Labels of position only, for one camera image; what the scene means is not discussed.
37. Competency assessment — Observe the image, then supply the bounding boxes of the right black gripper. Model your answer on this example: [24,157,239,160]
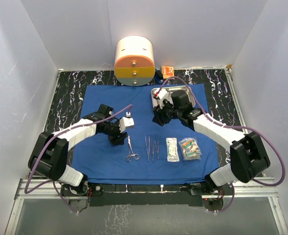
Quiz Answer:
[153,98,181,126]

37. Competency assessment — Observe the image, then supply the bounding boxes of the steel scissors ring handles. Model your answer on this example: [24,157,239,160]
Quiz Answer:
[125,154,133,162]

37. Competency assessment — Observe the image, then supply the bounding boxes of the steel forceps ring handles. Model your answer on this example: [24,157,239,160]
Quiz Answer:
[128,136,140,160]

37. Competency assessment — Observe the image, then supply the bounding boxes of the long serrated steel forceps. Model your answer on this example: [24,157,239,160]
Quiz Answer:
[145,136,150,162]

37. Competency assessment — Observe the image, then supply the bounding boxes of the steel tweezers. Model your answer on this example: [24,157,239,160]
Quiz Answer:
[155,141,159,159]
[151,140,155,161]

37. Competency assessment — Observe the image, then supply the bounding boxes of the blue surgical cloth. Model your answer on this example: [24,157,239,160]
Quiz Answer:
[72,86,219,185]

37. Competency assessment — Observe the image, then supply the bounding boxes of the long white green pouch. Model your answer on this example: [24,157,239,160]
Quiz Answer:
[166,138,179,163]

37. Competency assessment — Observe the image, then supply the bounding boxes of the steel instrument tray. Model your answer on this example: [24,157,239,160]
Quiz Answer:
[151,86,196,108]

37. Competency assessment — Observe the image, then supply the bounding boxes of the white blue supply packet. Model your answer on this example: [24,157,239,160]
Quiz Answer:
[179,138,201,159]

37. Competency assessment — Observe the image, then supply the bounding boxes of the green clear supply packet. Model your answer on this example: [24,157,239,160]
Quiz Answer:
[179,140,196,160]

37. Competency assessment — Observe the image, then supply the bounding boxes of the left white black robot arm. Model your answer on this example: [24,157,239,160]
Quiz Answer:
[28,104,134,195]

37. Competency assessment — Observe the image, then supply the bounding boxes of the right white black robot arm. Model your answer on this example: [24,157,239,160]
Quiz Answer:
[151,89,270,194]

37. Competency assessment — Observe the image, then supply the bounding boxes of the blue black clip tool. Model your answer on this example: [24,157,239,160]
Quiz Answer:
[154,70,163,84]

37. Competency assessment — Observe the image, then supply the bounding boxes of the small orange spiral notebook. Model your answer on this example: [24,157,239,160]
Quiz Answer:
[160,66,174,80]

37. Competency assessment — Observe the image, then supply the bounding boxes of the round three-drawer storage box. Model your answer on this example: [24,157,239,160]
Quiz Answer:
[114,36,155,87]

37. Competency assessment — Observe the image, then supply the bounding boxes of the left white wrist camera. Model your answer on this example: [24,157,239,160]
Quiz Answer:
[119,112,134,133]

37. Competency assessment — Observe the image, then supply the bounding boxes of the aluminium frame rail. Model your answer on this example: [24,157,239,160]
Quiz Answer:
[5,179,288,235]

